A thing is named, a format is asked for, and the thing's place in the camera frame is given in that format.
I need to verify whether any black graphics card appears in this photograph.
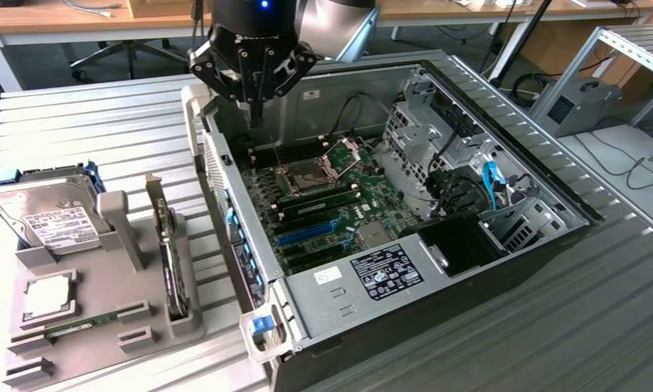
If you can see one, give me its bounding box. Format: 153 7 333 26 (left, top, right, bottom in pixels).
144 172 193 320

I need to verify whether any black tripod pole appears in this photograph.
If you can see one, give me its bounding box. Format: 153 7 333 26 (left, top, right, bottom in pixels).
488 0 556 89

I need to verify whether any blue wire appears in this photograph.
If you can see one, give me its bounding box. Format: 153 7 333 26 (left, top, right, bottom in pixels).
481 160 507 212

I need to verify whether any grey control box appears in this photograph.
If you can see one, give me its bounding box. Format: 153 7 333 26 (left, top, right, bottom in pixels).
544 76 627 139

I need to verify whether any silver disk bay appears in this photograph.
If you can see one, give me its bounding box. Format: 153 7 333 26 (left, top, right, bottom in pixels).
477 197 572 256

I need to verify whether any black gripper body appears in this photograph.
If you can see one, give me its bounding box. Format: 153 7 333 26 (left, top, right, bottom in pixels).
208 0 301 79

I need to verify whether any silver chipset heatsink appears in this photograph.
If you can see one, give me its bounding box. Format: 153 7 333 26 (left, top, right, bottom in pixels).
356 223 397 249

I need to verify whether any aluminium frame table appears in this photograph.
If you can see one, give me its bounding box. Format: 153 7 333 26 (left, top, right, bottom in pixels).
527 22 653 246

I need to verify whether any cardboard box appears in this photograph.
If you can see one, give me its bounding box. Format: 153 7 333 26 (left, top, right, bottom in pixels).
128 0 197 20

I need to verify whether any silver hard disk drive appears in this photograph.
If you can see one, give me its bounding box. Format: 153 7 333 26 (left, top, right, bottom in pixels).
0 174 115 256

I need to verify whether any silver CPU chip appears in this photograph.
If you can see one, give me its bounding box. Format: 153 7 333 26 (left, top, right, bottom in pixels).
21 278 73 323

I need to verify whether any installed RAM stick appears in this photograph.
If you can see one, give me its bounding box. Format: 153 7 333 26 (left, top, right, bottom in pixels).
279 190 361 220

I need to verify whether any long wooden desk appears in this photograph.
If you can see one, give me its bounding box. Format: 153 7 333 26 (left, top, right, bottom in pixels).
375 0 653 78

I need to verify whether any silver power supply unit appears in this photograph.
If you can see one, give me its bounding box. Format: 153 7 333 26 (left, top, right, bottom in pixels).
271 234 455 353

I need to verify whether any CPU socket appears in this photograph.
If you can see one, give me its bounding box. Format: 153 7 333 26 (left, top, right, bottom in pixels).
273 160 340 198

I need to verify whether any silver drive cage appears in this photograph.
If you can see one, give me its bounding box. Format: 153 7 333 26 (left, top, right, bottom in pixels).
383 69 495 220

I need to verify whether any metal socket cover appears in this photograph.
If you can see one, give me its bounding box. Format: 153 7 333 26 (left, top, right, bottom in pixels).
317 136 371 181

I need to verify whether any green motherboard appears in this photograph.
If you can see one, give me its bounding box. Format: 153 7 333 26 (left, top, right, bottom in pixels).
237 136 421 275

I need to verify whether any office chair base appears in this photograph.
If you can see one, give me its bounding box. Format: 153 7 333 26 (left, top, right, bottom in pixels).
68 38 193 82

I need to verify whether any black open PC case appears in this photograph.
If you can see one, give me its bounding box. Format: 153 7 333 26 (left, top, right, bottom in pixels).
181 59 605 392

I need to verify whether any blue expansion slot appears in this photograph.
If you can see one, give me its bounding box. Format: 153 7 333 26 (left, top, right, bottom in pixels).
275 221 335 247

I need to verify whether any black expansion slot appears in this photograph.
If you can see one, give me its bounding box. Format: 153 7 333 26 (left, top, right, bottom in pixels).
287 251 353 271
281 240 343 259

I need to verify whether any black wire bundle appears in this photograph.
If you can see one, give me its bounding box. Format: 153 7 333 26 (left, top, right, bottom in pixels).
428 168 496 218

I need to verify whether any green loose RAM stick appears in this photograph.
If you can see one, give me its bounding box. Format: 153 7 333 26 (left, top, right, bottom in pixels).
41 310 125 340

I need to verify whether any grey parts rack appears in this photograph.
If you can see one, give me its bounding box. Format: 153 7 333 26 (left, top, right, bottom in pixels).
3 189 209 389

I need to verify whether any thin black looped wire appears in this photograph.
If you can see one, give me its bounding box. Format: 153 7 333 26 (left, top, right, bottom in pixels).
335 94 388 143

